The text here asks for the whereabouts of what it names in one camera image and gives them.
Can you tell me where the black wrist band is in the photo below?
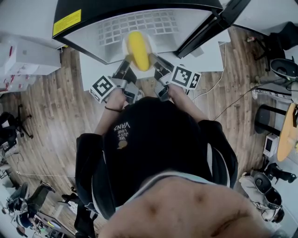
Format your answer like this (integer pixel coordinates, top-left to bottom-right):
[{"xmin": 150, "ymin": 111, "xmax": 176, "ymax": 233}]
[{"xmin": 104, "ymin": 106, "xmax": 123, "ymax": 114}]

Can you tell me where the long white box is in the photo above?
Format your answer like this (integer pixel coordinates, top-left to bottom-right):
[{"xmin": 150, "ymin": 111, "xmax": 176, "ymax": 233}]
[{"xmin": 0, "ymin": 38, "xmax": 61, "ymax": 75}]

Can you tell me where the white table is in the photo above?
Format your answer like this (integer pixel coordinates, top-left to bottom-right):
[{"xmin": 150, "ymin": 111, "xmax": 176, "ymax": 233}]
[{"xmin": 78, "ymin": 29, "xmax": 230, "ymax": 93}]

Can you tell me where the white plate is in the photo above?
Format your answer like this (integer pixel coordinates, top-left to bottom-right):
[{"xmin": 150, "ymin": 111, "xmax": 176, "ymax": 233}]
[{"xmin": 122, "ymin": 31, "xmax": 154, "ymax": 73}]

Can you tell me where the yellow banana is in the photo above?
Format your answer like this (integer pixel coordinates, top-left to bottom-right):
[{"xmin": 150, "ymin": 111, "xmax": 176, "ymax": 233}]
[{"xmin": 127, "ymin": 31, "xmax": 150, "ymax": 72}]

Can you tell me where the person's right forearm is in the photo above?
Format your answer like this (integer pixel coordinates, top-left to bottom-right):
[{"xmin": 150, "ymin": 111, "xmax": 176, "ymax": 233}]
[{"xmin": 167, "ymin": 84, "xmax": 210, "ymax": 122}]

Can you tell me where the white floor cord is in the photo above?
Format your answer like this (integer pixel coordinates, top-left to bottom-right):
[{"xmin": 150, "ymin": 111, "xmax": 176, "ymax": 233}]
[{"xmin": 16, "ymin": 171, "xmax": 76, "ymax": 177}]

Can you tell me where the small white device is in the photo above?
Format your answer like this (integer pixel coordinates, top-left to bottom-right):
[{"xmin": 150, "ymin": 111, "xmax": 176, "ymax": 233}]
[{"xmin": 263, "ymin": 133, "xmax": 279, "ymax": 157}]

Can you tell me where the thin black cable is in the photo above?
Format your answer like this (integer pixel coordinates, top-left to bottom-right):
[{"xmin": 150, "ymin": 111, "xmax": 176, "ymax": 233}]
[{"xmin": 212, "ymin": 78, "xmax": 281, "ymax": 121}]

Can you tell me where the gray shell chair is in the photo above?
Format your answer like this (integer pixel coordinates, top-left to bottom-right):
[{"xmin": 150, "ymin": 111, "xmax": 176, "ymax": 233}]
[
  {"xmin": 270, "ymin": 58, "xmax": 298, "ymax": 81},
  {"xmin": 253, "ymin": 172, "xmax": 284, "ymax": 206}
]

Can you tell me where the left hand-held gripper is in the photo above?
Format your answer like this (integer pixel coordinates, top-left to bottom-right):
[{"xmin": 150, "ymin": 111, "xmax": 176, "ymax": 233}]
[{"xmin": 89, "ymin": 54, "xmax": 140, "ymax": 105}]

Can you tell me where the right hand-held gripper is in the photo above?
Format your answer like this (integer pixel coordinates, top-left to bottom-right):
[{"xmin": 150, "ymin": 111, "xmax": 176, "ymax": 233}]
[{"xmin": 149, "ymin": 53, "xmax": 202, "ymax": 102}]

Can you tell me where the person's chin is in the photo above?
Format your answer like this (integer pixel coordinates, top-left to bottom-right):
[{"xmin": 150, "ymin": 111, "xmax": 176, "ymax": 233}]
[{"xmin": 97, "ymin": 173, "xmax": 277, "ymax": 238}]

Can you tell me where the black round stool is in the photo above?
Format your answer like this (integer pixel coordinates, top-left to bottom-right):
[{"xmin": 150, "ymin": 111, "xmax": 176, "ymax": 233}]
[{"xmin": 254, "ymin": 104, "xmax": 288, "ymax": 135}]

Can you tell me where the black office chair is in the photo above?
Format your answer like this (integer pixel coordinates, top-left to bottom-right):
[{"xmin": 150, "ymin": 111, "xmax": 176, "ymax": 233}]
[
  {"xmin": 0, "ymin": 104, "xmax": 33, "ymax": 152},
  {"xmin": 246, "ymin": 21, "xmax": 298, "ymax": 61}
]

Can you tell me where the person's black printed shirt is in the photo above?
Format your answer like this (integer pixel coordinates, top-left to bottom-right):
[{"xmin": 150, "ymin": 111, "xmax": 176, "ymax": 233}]
[{"xmin": 103, "ymin": 96, "xmax": 211, "ymax": 207}]

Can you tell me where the white cable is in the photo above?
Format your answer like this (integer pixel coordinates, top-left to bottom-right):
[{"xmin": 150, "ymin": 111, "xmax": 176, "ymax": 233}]
[{"xmin": 192, "ymin": 41, "xmax": 228, "ymax": 100}]

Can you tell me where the pile of clear plastic packs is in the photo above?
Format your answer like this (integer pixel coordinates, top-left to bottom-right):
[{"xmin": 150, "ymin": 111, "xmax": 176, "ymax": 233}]
[{"xmin": 0, "ymin": 69, "xmax": 39, "ymax": 93}]

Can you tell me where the round wooden table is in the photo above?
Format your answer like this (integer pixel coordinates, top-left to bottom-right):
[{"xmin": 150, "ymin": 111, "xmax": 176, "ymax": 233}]
[{"xmin": 276, "ymin": 103, "xmax": 298, "ymax": 163}]

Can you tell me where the person's left forearm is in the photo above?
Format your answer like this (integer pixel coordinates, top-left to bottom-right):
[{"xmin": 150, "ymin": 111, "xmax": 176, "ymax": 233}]
[{"xmin": 94, "ymin": 87, "xmax": 130, "ymax": 135}]

